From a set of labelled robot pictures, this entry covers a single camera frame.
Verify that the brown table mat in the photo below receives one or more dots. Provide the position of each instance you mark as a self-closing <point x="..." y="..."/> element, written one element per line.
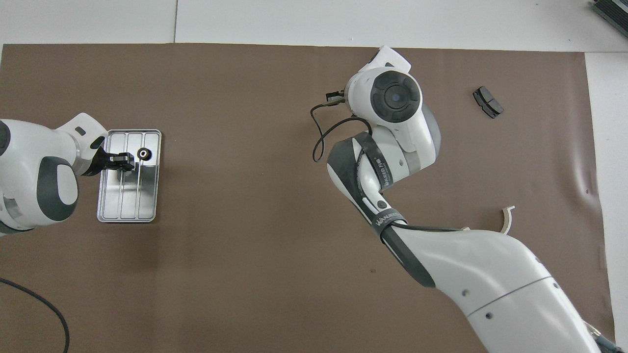
<point x="245" y="274"/>

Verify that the silver metal tray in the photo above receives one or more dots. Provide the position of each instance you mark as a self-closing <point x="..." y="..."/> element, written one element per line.
<point x="147" y="196"/>

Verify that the dark grey brake pad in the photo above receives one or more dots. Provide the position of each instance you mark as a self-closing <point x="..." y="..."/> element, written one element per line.
<point x="488" y="102"/>

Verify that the black bearing gear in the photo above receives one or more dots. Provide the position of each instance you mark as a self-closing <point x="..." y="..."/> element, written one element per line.
<point x="143" y="154"/>

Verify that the grey ribbed metal block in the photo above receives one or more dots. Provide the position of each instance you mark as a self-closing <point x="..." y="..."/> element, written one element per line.
<point x="613" y="12"/>

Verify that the white semicircular bracket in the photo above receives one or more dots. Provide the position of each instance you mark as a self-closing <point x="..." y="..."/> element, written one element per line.
<point x="507" y="220"/>

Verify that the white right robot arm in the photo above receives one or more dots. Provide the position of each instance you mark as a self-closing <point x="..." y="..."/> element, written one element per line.
<point x="490" y="284"/>

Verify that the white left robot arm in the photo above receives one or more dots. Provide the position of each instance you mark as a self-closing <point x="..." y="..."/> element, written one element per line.
<point x="29" y="166"/>

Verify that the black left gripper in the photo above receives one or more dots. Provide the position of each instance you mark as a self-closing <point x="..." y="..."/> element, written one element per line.
<point x="95" y="164"/>

